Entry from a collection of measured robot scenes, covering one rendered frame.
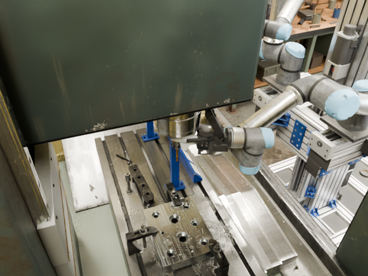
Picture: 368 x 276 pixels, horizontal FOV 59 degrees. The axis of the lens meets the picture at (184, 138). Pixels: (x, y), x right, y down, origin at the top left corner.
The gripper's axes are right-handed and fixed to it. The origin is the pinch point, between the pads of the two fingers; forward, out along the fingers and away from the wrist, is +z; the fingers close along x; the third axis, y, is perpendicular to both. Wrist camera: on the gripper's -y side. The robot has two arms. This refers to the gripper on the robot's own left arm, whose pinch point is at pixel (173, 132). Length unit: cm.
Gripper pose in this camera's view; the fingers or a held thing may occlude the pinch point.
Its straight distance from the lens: 112.1
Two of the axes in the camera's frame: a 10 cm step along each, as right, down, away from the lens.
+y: -0.6, 7.9, 6.0
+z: -10.0, -0.1, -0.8
